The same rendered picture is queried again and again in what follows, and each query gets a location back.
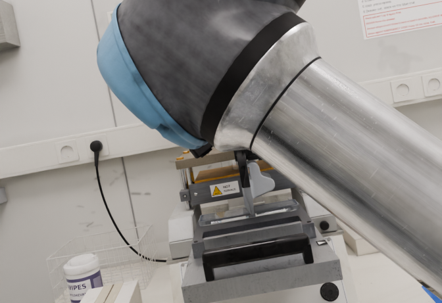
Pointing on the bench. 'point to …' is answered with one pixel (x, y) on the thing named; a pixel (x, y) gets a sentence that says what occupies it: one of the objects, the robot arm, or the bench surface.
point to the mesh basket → (108, 261)
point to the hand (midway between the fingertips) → (247, 205)
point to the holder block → (198, 246)
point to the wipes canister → (82, 275)
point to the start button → (329, 291)
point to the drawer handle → (256, 252)
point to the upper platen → (226, 171)
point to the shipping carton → (114, 294)
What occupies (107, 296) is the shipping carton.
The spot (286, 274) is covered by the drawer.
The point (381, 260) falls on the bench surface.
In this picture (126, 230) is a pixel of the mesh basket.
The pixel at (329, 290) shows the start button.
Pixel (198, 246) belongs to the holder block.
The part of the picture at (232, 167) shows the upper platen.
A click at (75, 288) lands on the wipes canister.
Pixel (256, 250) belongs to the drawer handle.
